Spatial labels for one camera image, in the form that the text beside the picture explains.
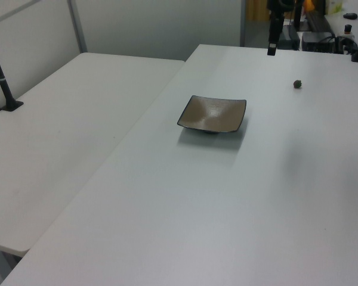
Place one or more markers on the black Franka gripper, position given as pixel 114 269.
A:
pixel 280 6

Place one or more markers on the small dark strawberry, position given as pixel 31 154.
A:
pixel 297 84

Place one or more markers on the square brown ceramic plate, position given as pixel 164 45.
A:
pixel 213 114

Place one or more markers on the black power supply box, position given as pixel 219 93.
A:
pixel 289 37

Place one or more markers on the black vertical pole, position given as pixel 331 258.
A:
pixel 297 15

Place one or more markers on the orange object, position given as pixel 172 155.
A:
pixel 308 5

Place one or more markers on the black electronics box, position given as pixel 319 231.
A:
pixel 317 40

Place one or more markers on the green and white box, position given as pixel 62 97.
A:
pixel 334 6

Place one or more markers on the emergency stop button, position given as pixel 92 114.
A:
pixel 348 29

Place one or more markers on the black computer mouse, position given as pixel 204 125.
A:
pixel 350 15

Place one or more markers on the grey metal partition post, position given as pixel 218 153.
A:
pixel 77 26

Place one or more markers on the black camera stand with base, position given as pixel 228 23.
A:
pixel 1 80

